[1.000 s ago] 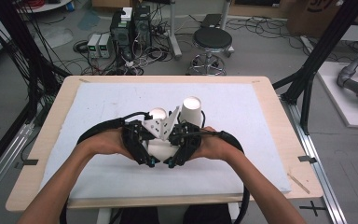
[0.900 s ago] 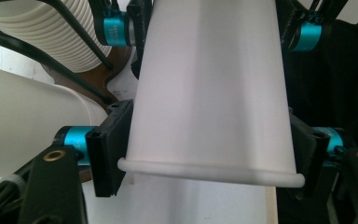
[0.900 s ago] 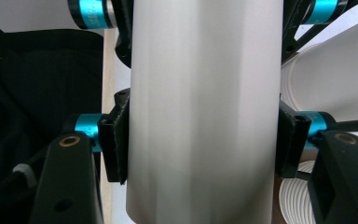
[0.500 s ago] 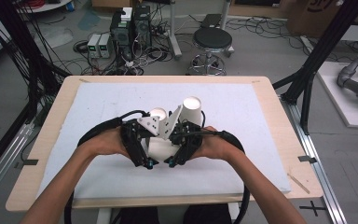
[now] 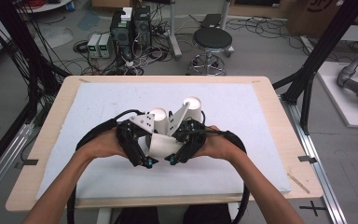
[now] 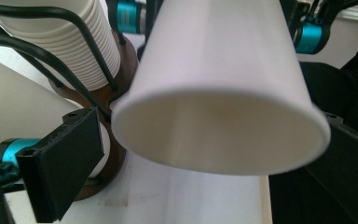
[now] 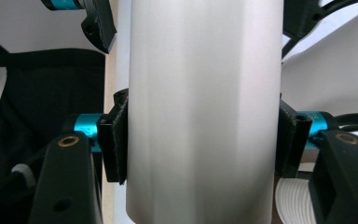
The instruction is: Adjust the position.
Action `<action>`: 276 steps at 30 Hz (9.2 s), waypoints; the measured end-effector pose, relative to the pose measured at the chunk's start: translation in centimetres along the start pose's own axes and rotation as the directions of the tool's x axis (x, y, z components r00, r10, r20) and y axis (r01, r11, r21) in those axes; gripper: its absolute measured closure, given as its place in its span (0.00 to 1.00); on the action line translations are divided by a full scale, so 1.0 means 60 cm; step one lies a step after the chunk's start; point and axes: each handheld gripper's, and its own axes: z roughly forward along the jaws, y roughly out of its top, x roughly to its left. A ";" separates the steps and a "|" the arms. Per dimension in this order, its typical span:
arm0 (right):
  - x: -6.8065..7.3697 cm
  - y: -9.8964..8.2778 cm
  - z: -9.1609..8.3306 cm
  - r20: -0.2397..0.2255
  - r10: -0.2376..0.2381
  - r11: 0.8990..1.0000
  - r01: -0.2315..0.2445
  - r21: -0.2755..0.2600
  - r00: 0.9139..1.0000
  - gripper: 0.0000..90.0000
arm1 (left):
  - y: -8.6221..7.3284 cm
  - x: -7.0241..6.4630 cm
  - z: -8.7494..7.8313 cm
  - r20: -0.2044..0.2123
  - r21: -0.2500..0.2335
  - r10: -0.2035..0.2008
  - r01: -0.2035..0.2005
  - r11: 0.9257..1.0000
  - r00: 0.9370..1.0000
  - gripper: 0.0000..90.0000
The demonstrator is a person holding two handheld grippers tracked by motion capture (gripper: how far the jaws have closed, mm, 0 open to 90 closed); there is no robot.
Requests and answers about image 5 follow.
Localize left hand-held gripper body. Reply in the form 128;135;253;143
116;113;156;141

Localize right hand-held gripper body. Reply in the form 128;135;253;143
167;102;207;148

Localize person's left hand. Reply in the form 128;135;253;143
87;126;128;159

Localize person's right hand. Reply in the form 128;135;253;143
195;125;236;161

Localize white foam mat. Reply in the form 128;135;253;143
35;82;293;200

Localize person's right leg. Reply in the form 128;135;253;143
183;203;231;224

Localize person's leg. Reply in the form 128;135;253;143
183;203;231;224
117;205;164;224

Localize person's left leg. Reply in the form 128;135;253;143
117;205;164;224

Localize white table leg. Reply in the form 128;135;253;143
96;207;113;224
226;203;241;224

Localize grey power supply unit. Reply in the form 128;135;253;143
87;33;102;59
98;33;112;59

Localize white stand leg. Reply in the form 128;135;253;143
167;0;184;61

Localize black computer tower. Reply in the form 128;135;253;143
109;8;134;62
132;5;152;48

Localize black round stool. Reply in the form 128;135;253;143
186;27;235;77

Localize thin wooden stick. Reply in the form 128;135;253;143
286;173;310;195

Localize black tape cross mark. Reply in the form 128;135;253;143
299;200;327;217

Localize white floor board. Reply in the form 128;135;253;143
316;61;358;129

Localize brown cardboard box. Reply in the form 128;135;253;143
286;0;358;39

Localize right gripper black sleeved cable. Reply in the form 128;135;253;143
195;128;252;224

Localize tangle of floor cables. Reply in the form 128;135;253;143
72;38;176;77

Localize loose black floor cables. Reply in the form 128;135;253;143
225;16;307;43

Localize aluminium floor rail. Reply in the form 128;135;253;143
280;95;349;224
0;119;35;208

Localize black frame post with cables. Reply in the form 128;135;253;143
0;0;73;125

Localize black metal frame post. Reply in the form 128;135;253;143
272;0;358;135

